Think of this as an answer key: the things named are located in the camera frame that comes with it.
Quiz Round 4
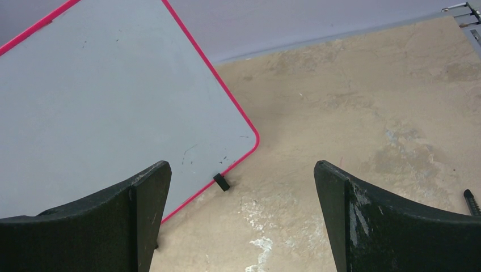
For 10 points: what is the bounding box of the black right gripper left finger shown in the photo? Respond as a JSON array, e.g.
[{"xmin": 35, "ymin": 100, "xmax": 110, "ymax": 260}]
[{"xmin": 1, "ymin": 161, "xmax": 172, "ymax": 271}]

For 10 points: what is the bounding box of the black whiteboard foot right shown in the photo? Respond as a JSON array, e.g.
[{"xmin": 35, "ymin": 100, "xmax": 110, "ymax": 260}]
[{"xmin": 213, "ymin": 173, "xmax": 231, "ymax": 192}]

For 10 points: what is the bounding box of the aluminium table frame rail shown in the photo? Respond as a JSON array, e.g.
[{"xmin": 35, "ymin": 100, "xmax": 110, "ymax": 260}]
[{"xmin": 441, "ymin": 1, "xmax": 480, "ymax": 57}]

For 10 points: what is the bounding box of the red framed whiteboard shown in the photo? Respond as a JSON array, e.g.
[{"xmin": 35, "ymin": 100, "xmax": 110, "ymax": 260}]
[{"xmin": 1, "ymin": 1, "xmax": 260, "ymax": 220}]

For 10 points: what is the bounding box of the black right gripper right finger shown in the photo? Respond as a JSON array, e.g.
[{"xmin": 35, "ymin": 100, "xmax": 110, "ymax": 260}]
[{"xmin": 314, "ymin": 160, "xmax": 480, "ymax": 271}]

